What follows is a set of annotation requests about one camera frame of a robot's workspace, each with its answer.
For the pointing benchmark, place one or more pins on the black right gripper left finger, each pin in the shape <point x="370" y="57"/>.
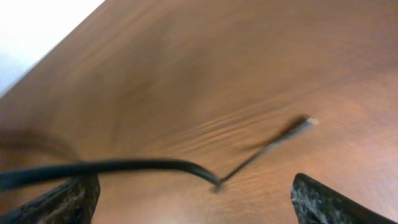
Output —
<point x="73" y="202"/>

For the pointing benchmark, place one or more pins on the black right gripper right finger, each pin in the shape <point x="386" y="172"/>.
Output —
<point x="315" y="203"/>

